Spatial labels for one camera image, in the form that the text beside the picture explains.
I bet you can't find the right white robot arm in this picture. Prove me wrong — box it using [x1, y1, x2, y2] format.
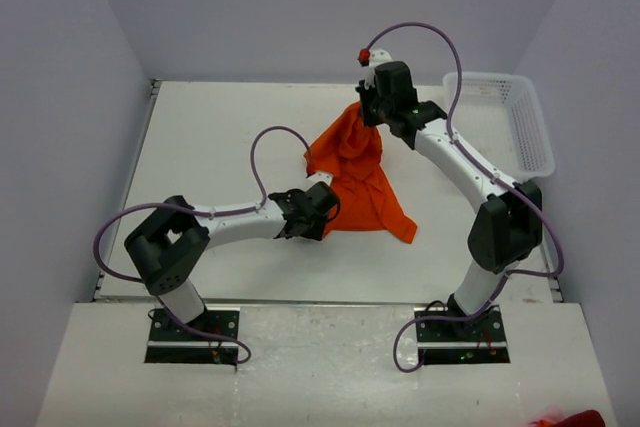
[356, 60, 543, 340]

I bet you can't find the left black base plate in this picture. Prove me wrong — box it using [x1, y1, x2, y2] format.
[144, 308, 240, 366]

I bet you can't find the purple cable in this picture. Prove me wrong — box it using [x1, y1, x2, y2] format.
[92, 126, 321, 365]
[392, 21, 567, 373]

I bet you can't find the orange t shirt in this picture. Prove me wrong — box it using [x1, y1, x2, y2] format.
[304, 102, 418, 244]

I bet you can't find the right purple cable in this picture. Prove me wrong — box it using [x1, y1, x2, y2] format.
[392, 21, 567, 373]

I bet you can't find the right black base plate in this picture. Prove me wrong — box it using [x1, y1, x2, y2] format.
[415, 303, 510, 366]

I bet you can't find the red cloth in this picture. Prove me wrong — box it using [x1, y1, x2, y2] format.
[527, 410, 606, 427]

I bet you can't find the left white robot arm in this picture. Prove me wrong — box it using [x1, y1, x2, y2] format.
[124, 181, 341, 340]

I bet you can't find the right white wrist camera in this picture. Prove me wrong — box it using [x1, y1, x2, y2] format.
[358, 48, 393, 88]

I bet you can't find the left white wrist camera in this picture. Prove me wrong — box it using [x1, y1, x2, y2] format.
[306, 171, 333, 188]

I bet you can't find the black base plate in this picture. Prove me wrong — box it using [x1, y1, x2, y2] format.
[415, 303, 510, 366]
[144, 308, 240, 366]

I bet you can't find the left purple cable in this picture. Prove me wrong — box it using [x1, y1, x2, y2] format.
[92, 126, 321, 365]

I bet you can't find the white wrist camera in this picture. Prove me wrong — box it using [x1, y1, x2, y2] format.
[306, 171, 333, 188]
[358, 48, 393, 88]

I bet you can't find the white plastic basket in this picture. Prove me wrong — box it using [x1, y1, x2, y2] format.
[443, 71, 556, 181]

